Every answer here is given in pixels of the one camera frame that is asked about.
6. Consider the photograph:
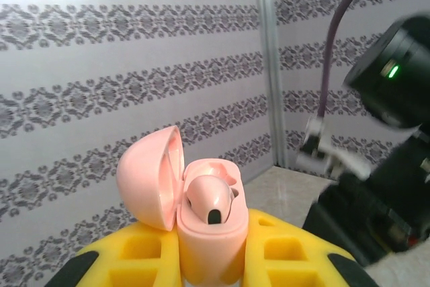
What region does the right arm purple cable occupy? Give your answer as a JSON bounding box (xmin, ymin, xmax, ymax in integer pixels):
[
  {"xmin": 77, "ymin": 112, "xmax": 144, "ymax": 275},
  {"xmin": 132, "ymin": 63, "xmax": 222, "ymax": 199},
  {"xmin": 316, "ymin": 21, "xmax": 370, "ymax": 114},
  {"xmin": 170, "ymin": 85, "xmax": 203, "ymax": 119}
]
[{"xmin": 317, "ymin": 0, "xmax": 388, "ymax": 123}]

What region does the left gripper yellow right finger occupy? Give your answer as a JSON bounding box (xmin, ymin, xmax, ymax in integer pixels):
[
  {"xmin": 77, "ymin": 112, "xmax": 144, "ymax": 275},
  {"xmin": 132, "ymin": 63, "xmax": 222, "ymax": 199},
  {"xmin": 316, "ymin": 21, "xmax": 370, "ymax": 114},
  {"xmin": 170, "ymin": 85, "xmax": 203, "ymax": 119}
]
[{"xmin": 241, "ymin": 208, "xmax": 376, "ymax": 287}]

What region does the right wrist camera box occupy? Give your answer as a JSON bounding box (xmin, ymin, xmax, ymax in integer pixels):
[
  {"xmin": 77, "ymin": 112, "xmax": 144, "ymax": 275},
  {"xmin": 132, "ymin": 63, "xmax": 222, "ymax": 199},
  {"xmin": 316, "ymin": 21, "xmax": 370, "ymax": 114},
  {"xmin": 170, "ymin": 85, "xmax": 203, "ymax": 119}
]
[{"xmin": 297, "ymin": 115, "xmax": 373, "ymax": 182}]

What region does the pink earbud charging case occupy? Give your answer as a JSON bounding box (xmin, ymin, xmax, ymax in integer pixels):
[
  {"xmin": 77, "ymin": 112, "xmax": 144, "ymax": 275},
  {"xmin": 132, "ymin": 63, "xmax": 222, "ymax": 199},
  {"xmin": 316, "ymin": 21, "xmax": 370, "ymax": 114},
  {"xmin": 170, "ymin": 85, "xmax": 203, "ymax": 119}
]
[{"xmin": 116, "ymin": 124, "xmax": 250, "ymax": 287}]

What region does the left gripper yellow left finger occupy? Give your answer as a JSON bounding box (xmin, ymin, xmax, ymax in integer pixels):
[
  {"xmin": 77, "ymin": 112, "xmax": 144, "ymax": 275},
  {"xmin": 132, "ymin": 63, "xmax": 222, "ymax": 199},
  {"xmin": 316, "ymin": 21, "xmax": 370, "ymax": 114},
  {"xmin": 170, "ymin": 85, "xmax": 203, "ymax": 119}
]
[{"xmin": 48, "ymin": 221, "xmax": 183, "ymax": 287}]

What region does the pink wireless earbud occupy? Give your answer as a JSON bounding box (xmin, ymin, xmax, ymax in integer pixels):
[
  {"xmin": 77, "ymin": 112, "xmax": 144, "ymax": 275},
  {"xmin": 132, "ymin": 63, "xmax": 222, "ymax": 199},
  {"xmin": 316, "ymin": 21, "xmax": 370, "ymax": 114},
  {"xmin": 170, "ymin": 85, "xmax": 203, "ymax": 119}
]
[{"xmin": 185, "ymin": 175, "xmax": 235, "ymax": 226}]

